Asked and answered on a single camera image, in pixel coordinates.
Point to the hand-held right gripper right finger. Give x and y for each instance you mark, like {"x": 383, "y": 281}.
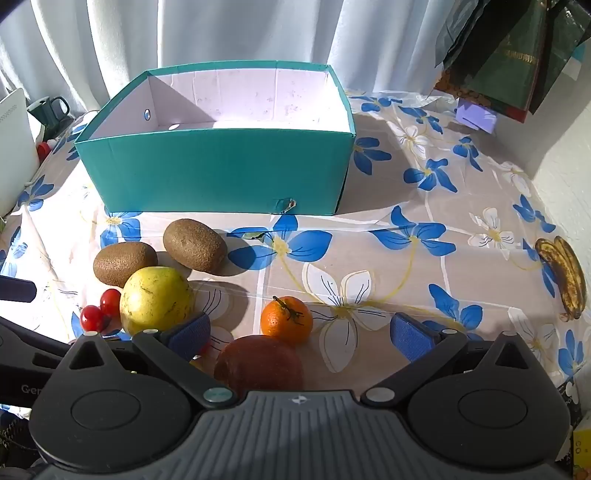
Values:
{"x": 410, "y": 339}

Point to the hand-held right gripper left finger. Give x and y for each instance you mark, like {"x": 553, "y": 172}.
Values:
{"x": 191, "y": 333}

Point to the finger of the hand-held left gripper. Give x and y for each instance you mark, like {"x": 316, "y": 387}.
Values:
{"x": 16, "y": 290}

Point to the yellow pear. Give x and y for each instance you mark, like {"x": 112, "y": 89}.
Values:
{"x": 152, "y": 295}

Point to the red apple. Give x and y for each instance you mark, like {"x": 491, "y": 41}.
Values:
{"x": 258, "y": 364}

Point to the red cherry tomato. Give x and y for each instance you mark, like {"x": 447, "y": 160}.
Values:
{"x": 111, "y": 302}
{"x": 91, "y": 317}

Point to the brown kiwi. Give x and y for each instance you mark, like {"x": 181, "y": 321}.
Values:
{"x": 195, "y": 245}
{"x": 124, "y": 264}

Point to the orange tangerine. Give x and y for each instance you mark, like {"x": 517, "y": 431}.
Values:
{"x": 284, "y": 323}

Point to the teal cardboard box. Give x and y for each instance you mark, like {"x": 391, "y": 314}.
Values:
{"x": 207, "y": 170}

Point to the blue floral tablecloth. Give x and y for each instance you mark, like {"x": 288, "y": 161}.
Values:
{"x": 369, "y": 221}

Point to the white plastic appliance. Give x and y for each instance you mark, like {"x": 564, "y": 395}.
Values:
{"x": 14, "y": 152}

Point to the small red white bottle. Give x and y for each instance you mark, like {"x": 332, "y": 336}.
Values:
{"x": 43, "y": 151}

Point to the overripe banana bunch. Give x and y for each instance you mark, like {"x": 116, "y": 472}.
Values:
{"x": 565, "y": 272}

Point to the black printed box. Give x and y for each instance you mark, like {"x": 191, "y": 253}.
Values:
{"x": 569, "y": 406}

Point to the yellow carton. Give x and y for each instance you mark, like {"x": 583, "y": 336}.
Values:
{"x": 582, "y": 452}

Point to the purple paper box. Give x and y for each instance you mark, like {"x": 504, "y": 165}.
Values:
{"x": 475, "y": 116}

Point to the orange patterned bag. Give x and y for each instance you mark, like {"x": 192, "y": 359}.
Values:
{"x": 455, "y": 90}

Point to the dark green gold-print bag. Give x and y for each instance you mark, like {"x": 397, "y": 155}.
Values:
{"x": 503, "y": 69}

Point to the white curtain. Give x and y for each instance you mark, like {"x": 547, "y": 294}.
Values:
{"x": 231, "y": 32}

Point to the dark translucent plastic bag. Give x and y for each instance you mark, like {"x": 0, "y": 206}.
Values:
{"x": 457, "y": 32}

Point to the dark green plastic bag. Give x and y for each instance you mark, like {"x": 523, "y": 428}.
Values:
{"x": 563, "y": 41}

